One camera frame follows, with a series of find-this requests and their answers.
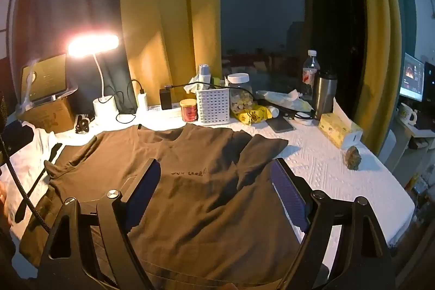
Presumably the crumpled blue white cloth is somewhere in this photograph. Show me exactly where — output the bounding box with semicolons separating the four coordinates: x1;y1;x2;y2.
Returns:
184;64;213;93

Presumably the white mug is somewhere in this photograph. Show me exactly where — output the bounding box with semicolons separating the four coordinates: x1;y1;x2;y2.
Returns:
398;103;418;126

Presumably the red can with gold lid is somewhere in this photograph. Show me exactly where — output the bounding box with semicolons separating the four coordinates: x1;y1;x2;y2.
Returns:
179;99;198;122

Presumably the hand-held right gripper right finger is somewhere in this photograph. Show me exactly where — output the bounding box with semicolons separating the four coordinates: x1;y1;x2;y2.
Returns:
272;157;396;290

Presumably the glass jar with white lid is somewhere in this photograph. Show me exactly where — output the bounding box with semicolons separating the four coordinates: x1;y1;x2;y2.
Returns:
227;73;254;119

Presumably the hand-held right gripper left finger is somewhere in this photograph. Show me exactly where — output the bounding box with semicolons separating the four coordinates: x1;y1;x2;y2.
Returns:
36;158;162;290

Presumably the black charger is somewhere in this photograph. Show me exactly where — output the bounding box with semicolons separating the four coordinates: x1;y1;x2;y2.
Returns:
160;88;173;110

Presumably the brown t-shirt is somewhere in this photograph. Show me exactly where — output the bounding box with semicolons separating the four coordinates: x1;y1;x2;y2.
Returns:
18;123;306;290

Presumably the dark computer screen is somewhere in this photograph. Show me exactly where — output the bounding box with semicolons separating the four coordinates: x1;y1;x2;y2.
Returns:
425;62;435;102

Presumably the black cable bundle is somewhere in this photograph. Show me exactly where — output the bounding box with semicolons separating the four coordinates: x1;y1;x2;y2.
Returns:
75;114;92;134

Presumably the brown rock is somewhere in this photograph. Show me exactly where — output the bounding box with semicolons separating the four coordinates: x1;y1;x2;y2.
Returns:
345;145;361;171

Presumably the computer monitor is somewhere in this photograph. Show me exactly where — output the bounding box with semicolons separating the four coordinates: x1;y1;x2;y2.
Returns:
399;53;425;102

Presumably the black phone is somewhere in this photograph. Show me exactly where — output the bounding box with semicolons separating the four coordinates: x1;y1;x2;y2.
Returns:
265;117;294;133

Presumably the black charger cable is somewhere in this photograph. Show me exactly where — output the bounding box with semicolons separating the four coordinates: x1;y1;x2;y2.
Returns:
164;83;254;100
127;79;145;114

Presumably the black braided cable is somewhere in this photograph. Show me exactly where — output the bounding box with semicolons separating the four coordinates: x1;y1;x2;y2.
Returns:
0;132;53;236

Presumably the white power strip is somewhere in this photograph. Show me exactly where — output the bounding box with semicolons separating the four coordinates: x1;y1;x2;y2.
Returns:
138;103;184;119

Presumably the yellow tissue box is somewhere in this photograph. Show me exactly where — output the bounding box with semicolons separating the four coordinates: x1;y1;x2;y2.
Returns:
318;98;363;149

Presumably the yellow curtain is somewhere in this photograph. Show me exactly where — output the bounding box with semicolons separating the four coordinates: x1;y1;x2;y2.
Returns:
350;0;403;155
120;0;221;107

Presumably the tablet computer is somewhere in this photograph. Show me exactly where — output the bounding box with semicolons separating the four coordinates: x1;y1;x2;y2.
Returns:
20;54;69;104

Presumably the white garment with black trim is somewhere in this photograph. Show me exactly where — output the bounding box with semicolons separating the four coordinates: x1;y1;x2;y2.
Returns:
0;127;65;277

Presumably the steel thermos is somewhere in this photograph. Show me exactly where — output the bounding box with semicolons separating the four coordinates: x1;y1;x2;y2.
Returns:
313;71;338;121

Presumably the white perforated basket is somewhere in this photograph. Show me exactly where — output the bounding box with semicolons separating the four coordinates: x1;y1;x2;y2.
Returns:
196;88;232;125

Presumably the white desk lamp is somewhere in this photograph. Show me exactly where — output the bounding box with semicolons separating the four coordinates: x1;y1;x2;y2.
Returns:
67;33;120;126

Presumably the yellow snack packet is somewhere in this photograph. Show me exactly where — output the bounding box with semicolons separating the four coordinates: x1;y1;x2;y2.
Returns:
237;107;272;126

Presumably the clear plastic wrap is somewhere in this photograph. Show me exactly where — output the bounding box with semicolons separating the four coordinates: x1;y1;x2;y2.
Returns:
20;61;39;110

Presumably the clear water bottle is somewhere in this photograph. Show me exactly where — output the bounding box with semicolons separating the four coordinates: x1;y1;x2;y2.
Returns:
302;50;321;100

